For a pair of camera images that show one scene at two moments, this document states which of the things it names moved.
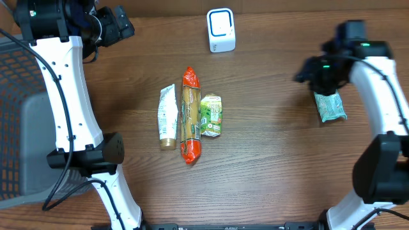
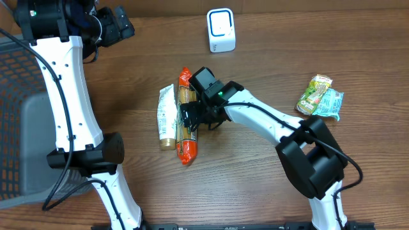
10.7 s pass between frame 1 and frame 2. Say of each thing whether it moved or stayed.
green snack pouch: moved
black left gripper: stayed
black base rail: stayed
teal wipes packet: moved
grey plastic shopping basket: stayed
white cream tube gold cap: stayed
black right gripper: moved
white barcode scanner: stayed
